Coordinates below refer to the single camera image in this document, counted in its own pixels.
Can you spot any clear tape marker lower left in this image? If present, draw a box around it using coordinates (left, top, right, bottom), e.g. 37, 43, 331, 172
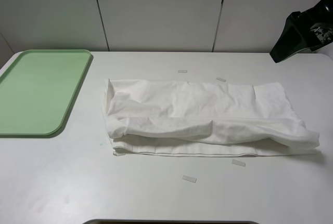
113, 151, 125, 156

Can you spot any clear tape marker lower right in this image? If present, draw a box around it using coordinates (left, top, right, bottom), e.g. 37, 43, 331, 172
232, 159, 246, 167

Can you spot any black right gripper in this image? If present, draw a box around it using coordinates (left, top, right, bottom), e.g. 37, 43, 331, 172
270, 0, 332, 63

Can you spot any clear tape marker bottom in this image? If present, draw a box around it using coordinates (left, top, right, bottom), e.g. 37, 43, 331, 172
182, 175, 197, 183

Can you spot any light green plastic tray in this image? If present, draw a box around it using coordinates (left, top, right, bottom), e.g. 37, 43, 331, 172
1, 50, 92, 137

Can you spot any clear tape marker upper right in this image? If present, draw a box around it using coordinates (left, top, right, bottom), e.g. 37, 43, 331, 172
216, 77, 226, 82

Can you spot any white short sleeve t-shirt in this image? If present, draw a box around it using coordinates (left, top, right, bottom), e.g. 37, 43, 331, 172
103, 80, 319, 157

